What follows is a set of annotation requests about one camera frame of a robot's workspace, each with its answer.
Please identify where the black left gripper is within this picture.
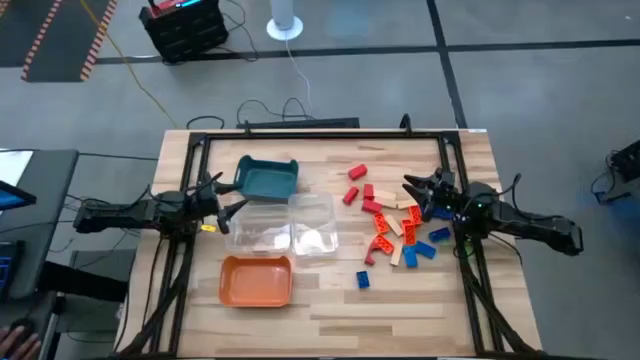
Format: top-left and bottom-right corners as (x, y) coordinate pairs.
(191, 179), (250, 235)

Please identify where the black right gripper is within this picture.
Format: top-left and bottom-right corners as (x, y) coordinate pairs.
(401, 170), (472, 224)

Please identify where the red cylinder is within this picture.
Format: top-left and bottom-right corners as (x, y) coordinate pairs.
(363, 234), (386, 267)

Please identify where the clear plastic bin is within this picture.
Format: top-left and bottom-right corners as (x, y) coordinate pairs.
(288, 191), (340, 259)
(223, 202), (292, 257)

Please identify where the teal plastic bin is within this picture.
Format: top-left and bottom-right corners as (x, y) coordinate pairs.
(233, 154), (300, 204)

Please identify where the orange plastic bin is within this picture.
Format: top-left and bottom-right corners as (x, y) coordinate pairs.
(218, 254), (295, 308)

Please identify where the black crate with red device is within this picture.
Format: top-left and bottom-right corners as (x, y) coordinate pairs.
(138, 0), (230, 65)

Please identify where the grey desk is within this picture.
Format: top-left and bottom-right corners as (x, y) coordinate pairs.
(0, 148), (80, 301)

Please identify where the white round-base stand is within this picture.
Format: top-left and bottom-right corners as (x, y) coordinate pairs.
(265, 0), (305, 42)

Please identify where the computer monitor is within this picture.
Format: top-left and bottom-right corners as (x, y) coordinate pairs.
(0, 179), (38, 212)

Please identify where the white paper sheet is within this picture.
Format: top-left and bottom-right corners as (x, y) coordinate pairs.
(0, 149), (34, 187)

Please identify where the black keyboard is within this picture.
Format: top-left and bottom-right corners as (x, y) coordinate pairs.
(0, 239), (24, 301)

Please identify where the black floor mat striped edge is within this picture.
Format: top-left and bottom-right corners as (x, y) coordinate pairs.
(0, 0), (57, 69)
(20, 0), (119, 83)

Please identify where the black computer mouse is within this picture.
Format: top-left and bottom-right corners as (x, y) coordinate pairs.
(9, 317), (39, 341)

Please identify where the person's hand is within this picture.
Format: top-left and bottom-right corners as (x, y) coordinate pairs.
(0, 324), (43, 360)

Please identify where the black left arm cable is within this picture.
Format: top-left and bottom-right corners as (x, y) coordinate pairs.
(189, 171), (225, 194)

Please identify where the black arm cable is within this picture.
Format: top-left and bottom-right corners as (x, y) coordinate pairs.
(499, 172), (522, 196)
(189, 171), (225, 194)

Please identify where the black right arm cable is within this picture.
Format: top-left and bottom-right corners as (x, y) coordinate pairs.
(499, 172), (522, 196)

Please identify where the white cable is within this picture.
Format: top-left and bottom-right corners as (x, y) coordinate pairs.
(284, 38), (314, 119)

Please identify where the yellow cable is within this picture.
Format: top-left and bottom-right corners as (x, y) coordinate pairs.
(79, 0), (179, 129)

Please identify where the black equipment with cables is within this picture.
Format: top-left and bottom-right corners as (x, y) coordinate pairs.
(591, 138), (640, 205)

